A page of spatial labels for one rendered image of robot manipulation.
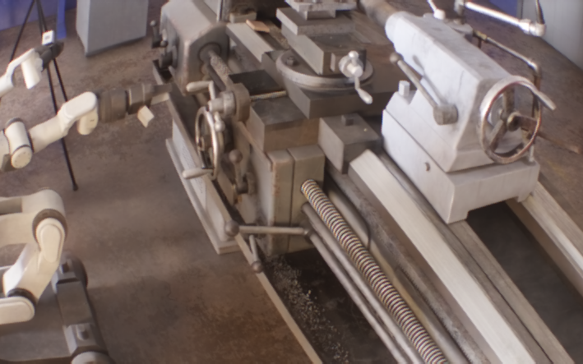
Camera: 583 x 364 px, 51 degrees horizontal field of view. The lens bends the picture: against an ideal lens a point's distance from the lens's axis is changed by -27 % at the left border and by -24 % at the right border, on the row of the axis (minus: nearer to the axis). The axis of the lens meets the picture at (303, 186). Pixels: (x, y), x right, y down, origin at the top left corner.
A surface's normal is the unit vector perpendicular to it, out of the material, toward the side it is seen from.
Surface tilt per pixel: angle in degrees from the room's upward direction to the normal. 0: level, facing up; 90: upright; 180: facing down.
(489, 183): 90
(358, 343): 0
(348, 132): 0
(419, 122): 62
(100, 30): 90
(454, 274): 36
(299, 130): 90
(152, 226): 0
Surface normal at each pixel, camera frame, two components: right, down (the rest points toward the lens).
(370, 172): -0.49, -0.57
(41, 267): 0.23, 0.84
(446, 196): -0.92, 0.18
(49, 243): 0.40, 0.53
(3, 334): 0.06, -0.83
